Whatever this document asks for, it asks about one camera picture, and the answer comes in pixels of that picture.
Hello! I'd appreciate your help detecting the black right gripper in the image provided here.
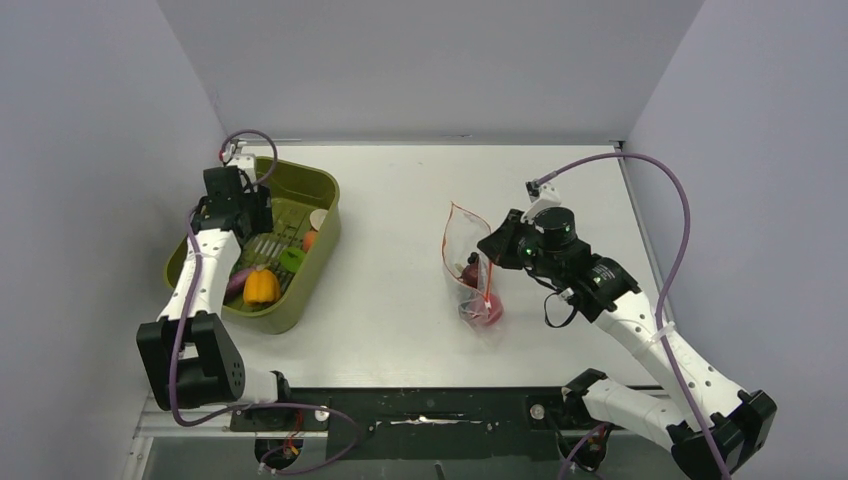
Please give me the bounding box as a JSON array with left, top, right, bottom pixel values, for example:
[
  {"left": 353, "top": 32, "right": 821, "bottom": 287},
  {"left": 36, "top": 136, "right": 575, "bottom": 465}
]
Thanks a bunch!
[{"left": 479, "top": 209, "right": 562, "bottom": 280}]

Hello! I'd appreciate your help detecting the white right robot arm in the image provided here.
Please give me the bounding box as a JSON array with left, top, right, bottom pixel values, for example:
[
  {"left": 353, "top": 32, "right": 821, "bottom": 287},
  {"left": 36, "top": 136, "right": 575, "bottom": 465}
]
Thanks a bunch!
[{"left": 477, "top": 207, "right": 777, "bottom": 479}]

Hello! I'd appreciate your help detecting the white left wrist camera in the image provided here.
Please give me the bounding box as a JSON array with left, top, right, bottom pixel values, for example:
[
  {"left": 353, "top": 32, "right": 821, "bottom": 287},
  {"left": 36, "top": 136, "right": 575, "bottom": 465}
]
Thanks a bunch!
[{"left": 222, "top": 153, "right": 257, "bottom": 184}]

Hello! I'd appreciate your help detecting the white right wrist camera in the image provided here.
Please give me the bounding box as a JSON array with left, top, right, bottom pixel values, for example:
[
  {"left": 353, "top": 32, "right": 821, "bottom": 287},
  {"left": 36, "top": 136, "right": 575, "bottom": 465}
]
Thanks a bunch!
[{"left": 522, "top": 180, "right": 562, "bottom": 224}]

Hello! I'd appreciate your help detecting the dark red round fruit toy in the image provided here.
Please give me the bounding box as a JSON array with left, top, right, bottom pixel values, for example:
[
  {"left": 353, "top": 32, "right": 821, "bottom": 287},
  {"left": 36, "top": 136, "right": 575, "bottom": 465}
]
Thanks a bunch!
[{"left": 460, "top": 260, "right": 480, "bottom": 289}]

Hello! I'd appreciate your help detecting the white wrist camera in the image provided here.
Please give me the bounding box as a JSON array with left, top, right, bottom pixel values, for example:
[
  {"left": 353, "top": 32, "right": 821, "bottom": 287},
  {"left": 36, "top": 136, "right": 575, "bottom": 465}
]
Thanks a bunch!
[
  {"left": 222, "top": 153, "right": 257, "bottom": 184},
  {"left": 522, "top": 180, "right": 562, "bottom": 224}
]

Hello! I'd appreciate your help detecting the purple eggplant toy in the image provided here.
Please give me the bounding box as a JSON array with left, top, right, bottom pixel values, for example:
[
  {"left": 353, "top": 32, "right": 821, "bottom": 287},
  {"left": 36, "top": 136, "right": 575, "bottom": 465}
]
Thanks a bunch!
[{"left": 225, "top": 266, "right": 255, "bottom": 299}]

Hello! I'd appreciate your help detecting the black looped cable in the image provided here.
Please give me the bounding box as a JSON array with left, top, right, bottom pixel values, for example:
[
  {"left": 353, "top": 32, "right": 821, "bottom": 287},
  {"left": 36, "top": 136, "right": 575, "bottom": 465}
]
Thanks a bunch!
[{"left": 539, "top": 274, "right": 584, "bottom": 331}]

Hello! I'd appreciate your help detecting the orange bell pepper toy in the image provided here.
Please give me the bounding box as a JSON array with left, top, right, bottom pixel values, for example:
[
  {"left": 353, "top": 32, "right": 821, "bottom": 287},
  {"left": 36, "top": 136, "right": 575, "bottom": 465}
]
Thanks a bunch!
[{"left": 242, "top": 268, "right": 281, "bottom": 305}]

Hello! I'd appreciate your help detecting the white mushroom toy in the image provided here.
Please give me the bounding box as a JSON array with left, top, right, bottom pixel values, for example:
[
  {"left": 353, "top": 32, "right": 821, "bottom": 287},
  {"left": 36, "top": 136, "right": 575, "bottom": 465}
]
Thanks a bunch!
[{"left": 308, "top": 209, "right": 329, "bottom": 231}]

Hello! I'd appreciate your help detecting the aluminium frame rail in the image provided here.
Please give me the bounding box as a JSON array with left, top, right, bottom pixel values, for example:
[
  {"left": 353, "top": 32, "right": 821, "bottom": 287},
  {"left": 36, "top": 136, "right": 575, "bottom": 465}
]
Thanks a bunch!
[{"left": 132, "top": 397, "right": 240, "bottom": 440}]

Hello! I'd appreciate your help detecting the clear zip bag orange zipper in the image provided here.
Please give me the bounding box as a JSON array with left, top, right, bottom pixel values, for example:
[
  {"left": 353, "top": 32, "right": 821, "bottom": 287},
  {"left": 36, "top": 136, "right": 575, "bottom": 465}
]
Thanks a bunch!
[{"left": 441, "top": 202, "right": 504, "bottom": 333}]

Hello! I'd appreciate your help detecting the orange round fruit toy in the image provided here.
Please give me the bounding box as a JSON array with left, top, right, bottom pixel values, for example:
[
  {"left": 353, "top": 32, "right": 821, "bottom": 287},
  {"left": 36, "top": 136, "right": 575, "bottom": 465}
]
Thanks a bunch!
[{"left": 302, "top": 229, "right": 319, "bottom": 253}]

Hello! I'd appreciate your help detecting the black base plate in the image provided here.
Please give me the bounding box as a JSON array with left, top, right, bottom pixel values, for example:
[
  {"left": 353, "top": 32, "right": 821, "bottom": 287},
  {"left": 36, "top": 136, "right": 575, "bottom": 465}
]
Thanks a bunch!
[{"left": 230, "top": 387, "right": 597, "bottom": 461}]

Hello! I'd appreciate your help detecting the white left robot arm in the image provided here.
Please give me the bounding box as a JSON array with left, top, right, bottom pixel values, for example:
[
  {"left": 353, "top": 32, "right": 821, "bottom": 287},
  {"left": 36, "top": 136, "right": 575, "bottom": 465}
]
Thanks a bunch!
[{"left": 136, "top": 164, "right": 288, "bottom": 413}]

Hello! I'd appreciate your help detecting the red yellow apple toy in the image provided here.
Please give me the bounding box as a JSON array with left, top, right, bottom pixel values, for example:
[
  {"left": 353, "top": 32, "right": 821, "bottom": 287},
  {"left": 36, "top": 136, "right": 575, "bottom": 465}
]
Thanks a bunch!
[{"left": 458, "top": 294, "right": 504, "bottom": 327}]

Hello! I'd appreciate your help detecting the olive green plastic bin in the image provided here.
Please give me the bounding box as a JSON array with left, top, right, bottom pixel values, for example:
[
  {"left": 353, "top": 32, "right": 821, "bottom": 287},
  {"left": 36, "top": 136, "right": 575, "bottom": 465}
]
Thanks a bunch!
[{"left": 165, "top": 157, "right": 341, "bottom": 334}]

